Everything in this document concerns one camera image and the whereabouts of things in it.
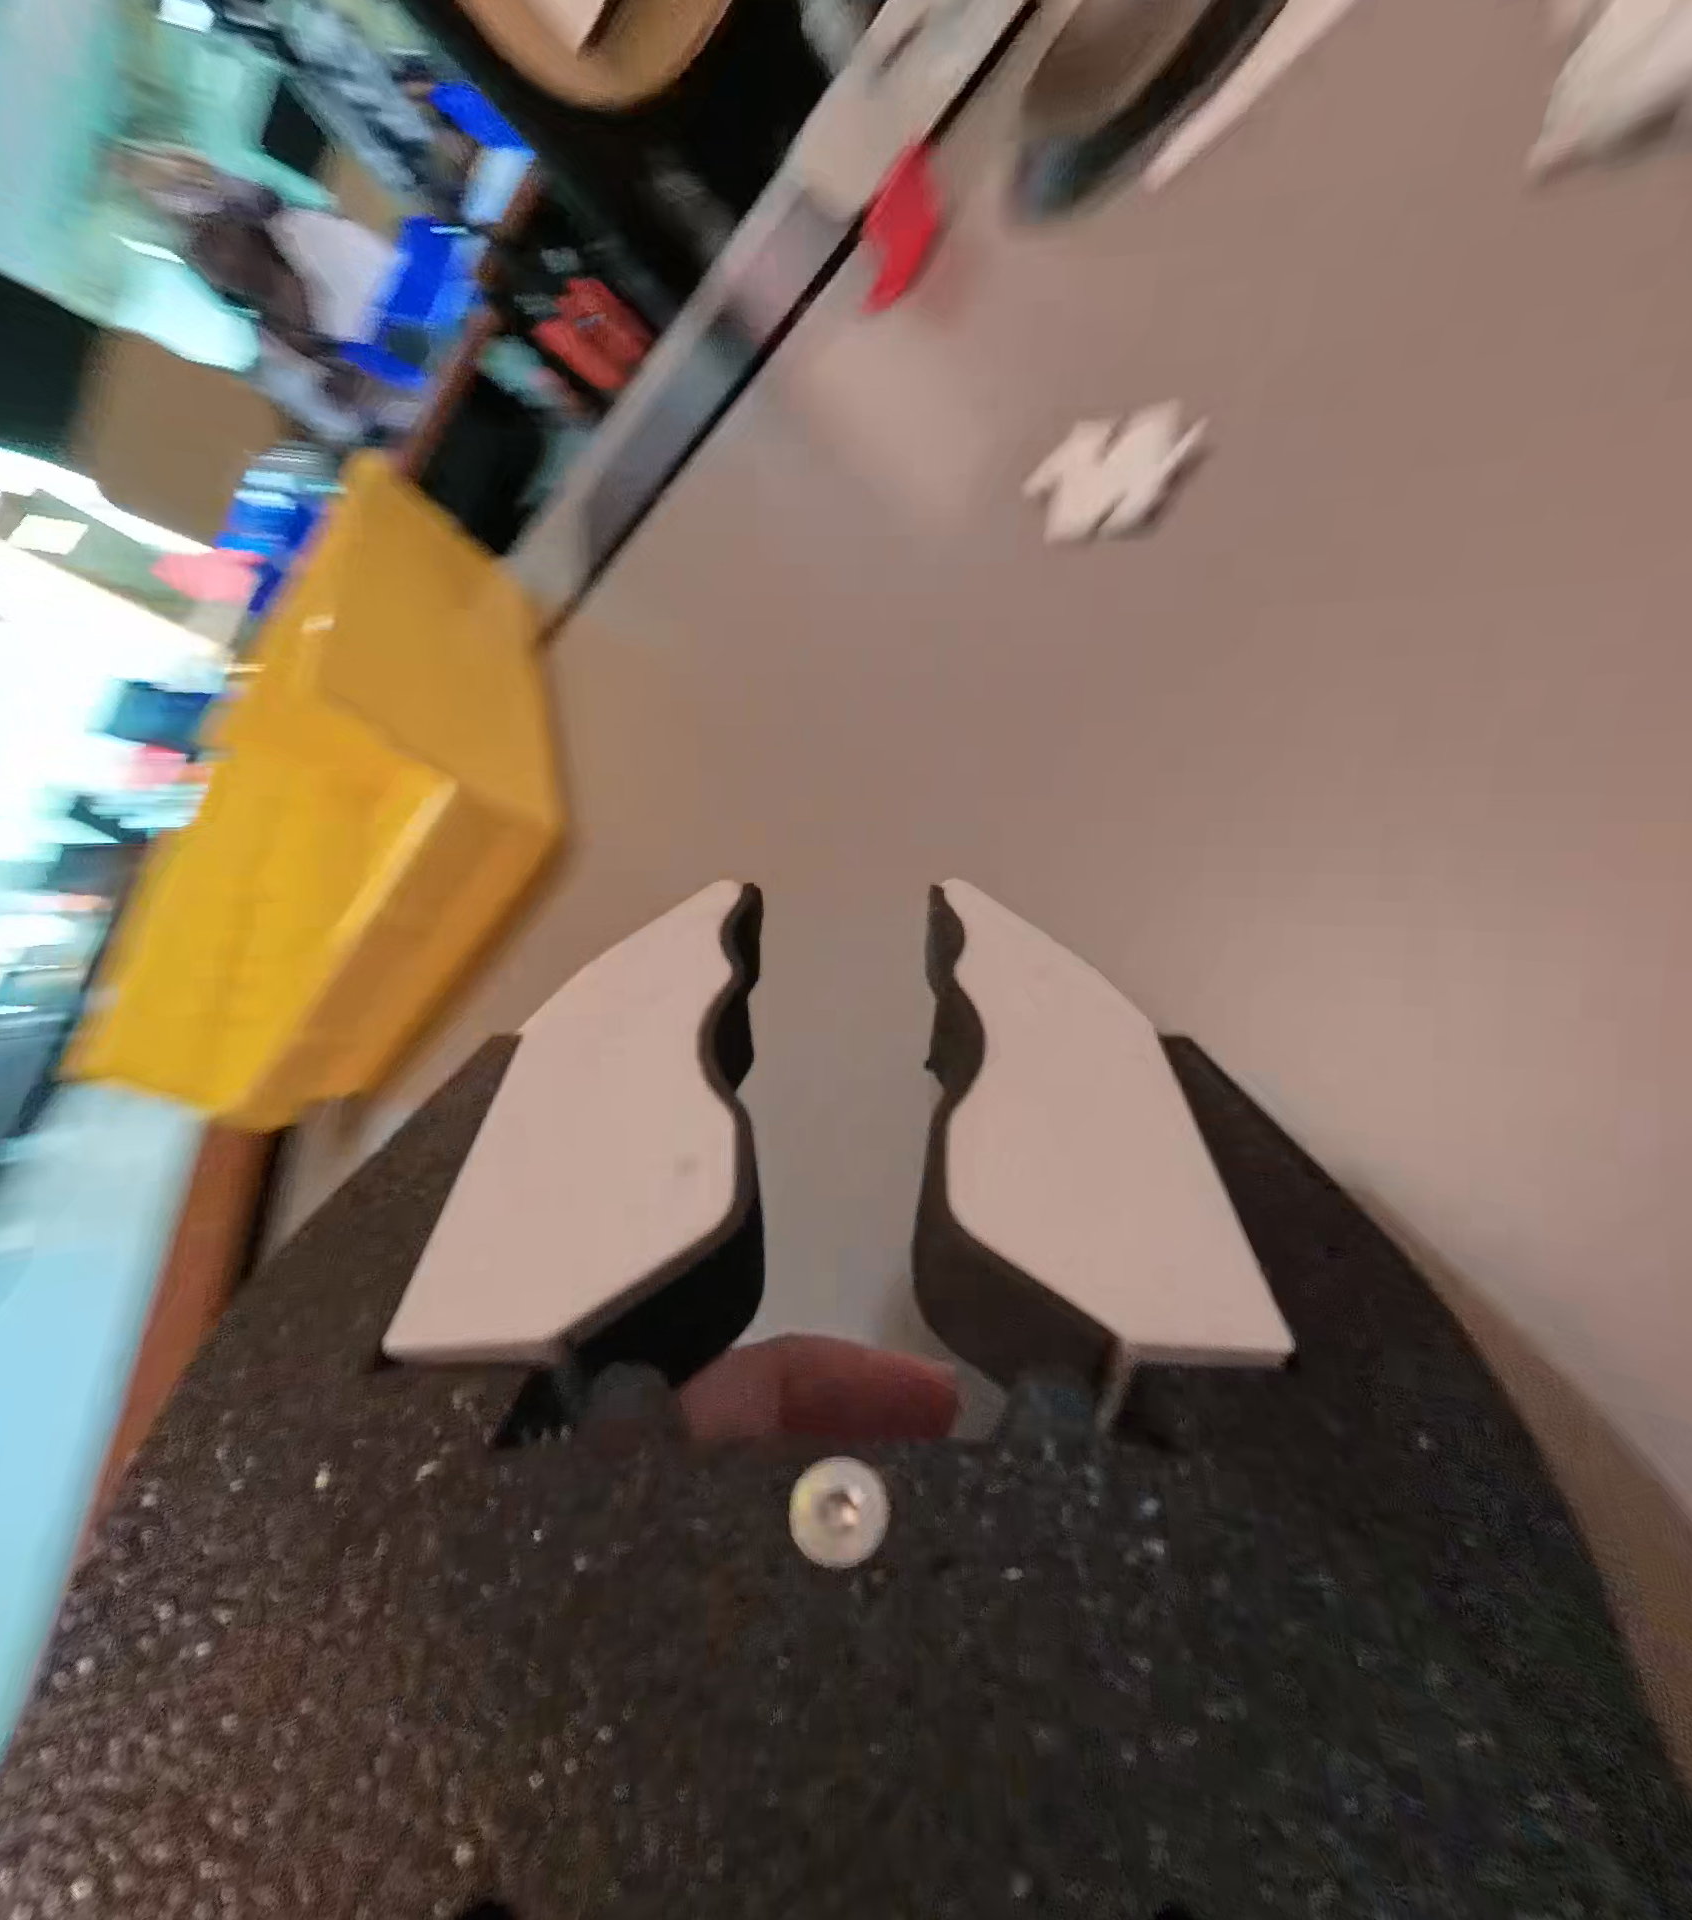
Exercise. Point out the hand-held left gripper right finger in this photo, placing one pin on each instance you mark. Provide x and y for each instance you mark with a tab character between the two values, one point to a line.
1100	1201

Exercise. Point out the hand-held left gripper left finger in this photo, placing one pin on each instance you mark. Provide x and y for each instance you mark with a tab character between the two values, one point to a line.
591	1185

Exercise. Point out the partly built puzzle ball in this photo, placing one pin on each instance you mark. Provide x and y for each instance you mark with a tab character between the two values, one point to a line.
1656	77

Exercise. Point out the white puzzle piece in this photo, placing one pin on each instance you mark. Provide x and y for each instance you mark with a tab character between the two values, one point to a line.
1117	472

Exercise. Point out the black round ball stand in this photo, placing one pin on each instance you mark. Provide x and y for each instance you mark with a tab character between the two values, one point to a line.
1085	135

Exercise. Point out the yellow plastic bin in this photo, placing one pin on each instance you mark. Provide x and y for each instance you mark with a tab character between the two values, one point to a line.
335	841

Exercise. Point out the dark adjacent table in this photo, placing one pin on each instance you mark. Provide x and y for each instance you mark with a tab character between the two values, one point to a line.
666	406

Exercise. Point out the blue storage bins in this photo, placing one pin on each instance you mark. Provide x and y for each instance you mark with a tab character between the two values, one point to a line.
433	270

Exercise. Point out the small red plastic clip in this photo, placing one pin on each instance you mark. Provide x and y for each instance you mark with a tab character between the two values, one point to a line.
904	224

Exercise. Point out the white instruction leaflet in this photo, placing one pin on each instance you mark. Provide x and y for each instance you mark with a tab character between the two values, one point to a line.
1236	91

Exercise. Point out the wooden board with instruction sheet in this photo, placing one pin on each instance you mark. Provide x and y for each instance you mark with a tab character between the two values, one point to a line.
591	45

